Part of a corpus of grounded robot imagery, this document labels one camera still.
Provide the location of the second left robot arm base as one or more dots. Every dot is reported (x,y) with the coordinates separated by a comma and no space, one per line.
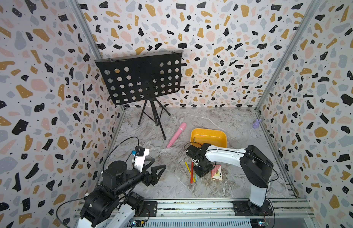
(134,213)

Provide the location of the red sleeved hex key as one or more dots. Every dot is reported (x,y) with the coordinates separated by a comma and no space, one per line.
(191,169)

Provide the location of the playing card box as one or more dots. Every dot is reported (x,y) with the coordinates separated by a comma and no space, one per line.
(216,172)

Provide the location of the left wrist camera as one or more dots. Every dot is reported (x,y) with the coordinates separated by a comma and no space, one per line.
(140,155)

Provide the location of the yellow sleeved hex key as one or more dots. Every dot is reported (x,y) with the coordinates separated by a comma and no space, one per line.
(188,168)

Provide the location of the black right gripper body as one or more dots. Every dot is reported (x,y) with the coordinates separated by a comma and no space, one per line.
(200,164)

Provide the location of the black perforated music stand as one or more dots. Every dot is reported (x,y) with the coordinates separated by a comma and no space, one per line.
(142,78)

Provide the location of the aluminium corner post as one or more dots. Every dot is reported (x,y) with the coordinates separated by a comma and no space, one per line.
(314,5)
(75,7)

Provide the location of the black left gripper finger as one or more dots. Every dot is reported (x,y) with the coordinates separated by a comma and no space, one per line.
(156,173)
(147,163)

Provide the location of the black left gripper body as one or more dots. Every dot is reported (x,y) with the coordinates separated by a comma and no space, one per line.
(146,179)

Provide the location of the purple rabbit toy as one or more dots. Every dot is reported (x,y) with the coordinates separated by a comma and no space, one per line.
(256,124)

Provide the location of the aluminium corner post left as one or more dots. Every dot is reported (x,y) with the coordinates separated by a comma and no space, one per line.
(75,7)

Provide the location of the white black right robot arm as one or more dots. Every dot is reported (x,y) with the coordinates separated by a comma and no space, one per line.
(256,166)

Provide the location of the pink cylindrical massager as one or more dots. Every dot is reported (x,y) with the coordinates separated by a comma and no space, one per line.
(177,134)

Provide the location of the yellow plastic storage box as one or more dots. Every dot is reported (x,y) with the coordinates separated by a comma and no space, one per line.
(214,137)

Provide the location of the aluminium corner post right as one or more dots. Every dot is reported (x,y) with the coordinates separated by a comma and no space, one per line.
(314,5)

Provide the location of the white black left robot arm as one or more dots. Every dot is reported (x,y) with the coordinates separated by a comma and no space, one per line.
(114,204)

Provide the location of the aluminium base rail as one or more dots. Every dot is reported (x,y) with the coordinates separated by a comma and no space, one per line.
(214,213)

